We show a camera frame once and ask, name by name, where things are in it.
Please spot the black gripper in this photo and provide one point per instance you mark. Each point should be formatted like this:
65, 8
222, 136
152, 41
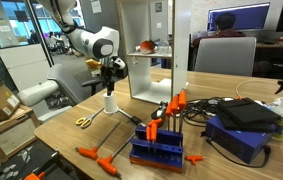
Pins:
114, 70

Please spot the white cup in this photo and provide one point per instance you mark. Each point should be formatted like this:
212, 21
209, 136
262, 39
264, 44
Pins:
110, 105

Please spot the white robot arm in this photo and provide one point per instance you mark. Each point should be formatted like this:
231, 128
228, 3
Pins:
87, 41

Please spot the white shelf unit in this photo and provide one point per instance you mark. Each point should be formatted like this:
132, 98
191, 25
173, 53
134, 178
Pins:
181, 50

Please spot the metal caliper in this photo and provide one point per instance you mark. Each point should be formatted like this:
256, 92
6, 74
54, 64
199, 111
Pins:
135, 119

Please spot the gray office chair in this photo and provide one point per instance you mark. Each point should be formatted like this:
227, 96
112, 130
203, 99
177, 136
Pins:
64, 83

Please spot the orange round object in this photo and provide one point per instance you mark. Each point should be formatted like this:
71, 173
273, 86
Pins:
146, 46

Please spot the distant seated person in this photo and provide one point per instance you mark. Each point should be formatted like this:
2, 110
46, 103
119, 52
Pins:
52, 40

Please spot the blue hex key holder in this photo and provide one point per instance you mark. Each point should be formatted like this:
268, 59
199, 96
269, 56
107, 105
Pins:
164, 150

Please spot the white partition panel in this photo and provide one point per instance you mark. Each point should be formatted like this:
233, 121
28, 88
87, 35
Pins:
24, 66

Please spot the orange and black tool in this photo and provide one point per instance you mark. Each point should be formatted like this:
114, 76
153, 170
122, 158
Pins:
32, 176

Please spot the gray office chair backrest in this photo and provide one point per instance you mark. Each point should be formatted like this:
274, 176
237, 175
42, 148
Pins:
226, 56

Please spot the seated person in red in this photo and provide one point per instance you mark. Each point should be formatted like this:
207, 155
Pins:
226, 21

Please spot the blue box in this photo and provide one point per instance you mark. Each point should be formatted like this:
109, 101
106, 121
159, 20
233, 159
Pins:
237, 141

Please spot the black flat pad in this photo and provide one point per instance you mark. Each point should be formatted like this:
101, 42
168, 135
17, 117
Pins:
247, 113

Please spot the monitor with blue screen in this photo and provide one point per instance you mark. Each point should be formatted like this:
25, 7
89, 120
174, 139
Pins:
254, 16

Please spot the wooden office desk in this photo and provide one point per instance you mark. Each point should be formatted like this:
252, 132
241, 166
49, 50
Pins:
277, 50

